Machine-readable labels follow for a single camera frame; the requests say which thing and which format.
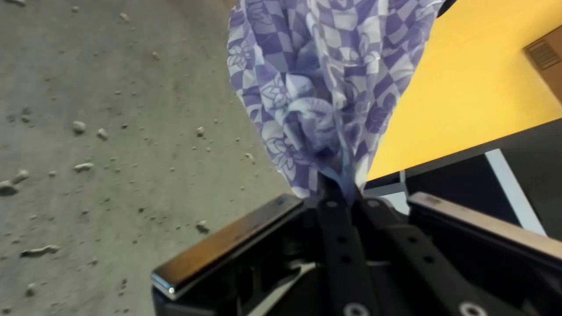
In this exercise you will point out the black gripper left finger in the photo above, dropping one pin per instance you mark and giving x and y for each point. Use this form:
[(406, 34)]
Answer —
[(234, 243)]

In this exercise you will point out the purple checkered cloth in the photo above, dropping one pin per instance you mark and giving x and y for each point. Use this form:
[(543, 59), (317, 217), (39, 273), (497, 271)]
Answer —
[(327, 71)]

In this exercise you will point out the cardboard box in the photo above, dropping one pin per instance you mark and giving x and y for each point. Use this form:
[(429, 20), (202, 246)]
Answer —
[(547, 62)]

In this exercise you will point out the grey metal table leg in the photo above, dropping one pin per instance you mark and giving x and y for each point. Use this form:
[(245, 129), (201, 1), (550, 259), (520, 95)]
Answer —
[(510, 187)]

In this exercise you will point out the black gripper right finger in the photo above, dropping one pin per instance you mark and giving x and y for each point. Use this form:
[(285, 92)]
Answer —
[(485, 225)]

